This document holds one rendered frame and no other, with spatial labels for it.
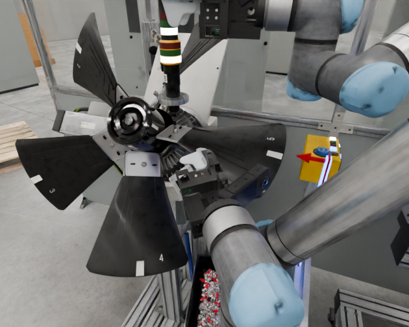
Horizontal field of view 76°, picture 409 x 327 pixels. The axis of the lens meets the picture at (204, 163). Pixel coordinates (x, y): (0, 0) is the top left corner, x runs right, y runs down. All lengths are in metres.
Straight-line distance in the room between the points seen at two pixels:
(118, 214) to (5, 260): 1.68
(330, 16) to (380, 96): 0.17
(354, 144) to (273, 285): 1.12
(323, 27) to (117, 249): 0.59
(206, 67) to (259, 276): 0.77
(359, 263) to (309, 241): 1.43
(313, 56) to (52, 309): 1.75
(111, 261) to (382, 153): 0.55
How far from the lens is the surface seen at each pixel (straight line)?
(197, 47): 0.69
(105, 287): 1.83
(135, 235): 0.64
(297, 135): 1.34
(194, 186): 0.42
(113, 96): 0.77
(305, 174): 0.86
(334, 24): 0.54
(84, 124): 0.95
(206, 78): 0.93
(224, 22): 0.53
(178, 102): 0.58
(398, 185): 0.35
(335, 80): 0.46
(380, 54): 0.47
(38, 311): 1.90
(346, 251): 1.76
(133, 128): 0.63
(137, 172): 0.66
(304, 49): 0.54
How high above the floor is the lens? 1.46
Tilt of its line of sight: 32 degrees down
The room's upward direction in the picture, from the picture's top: straight up
